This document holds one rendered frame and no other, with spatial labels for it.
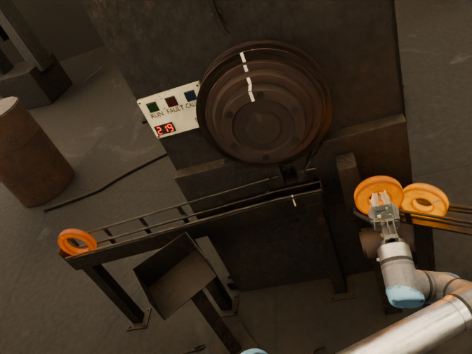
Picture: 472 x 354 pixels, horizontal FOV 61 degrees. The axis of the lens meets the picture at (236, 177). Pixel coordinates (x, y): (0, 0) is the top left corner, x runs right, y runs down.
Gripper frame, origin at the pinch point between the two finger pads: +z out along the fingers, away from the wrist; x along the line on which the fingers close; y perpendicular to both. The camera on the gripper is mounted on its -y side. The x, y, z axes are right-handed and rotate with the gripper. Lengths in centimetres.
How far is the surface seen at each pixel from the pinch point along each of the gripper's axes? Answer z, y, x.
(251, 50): 34, 42, 29
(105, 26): 53, 54, 77
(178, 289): -15, -23, 82
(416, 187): 3.6, -7.6, -13.0
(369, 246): -3.9, -33.8, 5.6
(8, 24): 411, -95, 402
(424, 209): -0.2, -17.6, -14.8
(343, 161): 22.5, -11.4, 8.8
